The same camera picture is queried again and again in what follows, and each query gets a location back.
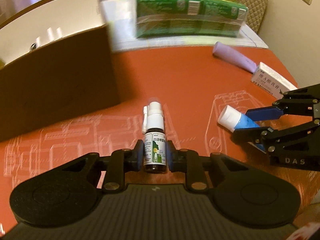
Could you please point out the blue tube with white cap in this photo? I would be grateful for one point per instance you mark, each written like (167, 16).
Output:
(227, 116)

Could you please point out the red printed mat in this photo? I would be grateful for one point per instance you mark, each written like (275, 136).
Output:
(175, 80)

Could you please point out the white box with brown outside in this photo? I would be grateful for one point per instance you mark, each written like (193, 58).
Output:
(62, 80)

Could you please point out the brown spray bottle white nozzle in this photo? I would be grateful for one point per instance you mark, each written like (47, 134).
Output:
(155, 152)

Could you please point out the white paper sheets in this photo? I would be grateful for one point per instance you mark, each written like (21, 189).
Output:
(250, 38)

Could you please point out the green wrapped pack bundle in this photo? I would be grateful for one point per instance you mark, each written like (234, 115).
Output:
(175, 10)

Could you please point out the lilac tube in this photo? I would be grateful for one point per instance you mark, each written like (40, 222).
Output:
(232, 55)

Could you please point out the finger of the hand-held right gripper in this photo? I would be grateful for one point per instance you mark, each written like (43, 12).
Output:
(250, 136)
(265, 113)

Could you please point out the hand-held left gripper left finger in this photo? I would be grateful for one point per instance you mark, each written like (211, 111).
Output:
(140, 156)

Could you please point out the white medicine box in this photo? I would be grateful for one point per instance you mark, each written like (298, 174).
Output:
(270, 80)

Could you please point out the beige quilted chair back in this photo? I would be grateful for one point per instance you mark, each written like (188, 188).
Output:
(252, 2)

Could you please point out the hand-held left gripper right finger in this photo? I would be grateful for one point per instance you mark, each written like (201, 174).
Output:
(170, 156)

